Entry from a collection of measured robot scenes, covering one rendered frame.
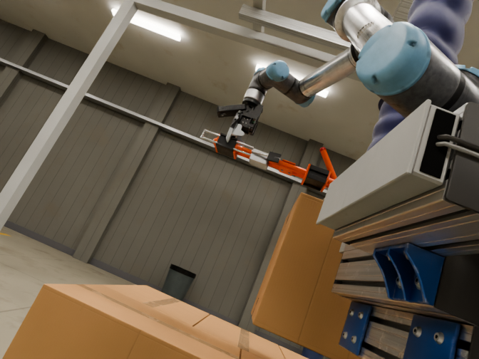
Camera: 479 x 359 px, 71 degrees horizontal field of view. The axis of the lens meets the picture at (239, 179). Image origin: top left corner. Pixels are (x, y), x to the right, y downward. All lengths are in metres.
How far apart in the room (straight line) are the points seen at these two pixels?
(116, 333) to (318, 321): 0.55
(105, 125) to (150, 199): 1.87
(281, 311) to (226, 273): 5.61
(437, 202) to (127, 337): 0.89
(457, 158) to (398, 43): 0.37
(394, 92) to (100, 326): 0.91
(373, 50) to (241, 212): 6.14
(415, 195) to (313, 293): 0.71
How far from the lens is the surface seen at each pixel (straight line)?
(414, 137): 0.30
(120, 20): 4.31
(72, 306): 1.10
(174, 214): 6.75
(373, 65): 0.65
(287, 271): 0.99
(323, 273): 1.01
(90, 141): 7.62
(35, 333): 1.15
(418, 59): 0.63
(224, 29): 3.98
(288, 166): 1.23
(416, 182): 0.30
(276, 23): 3.60
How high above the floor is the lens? 0.76
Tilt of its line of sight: 16 degrees up
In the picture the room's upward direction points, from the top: 23 degrees clockwise
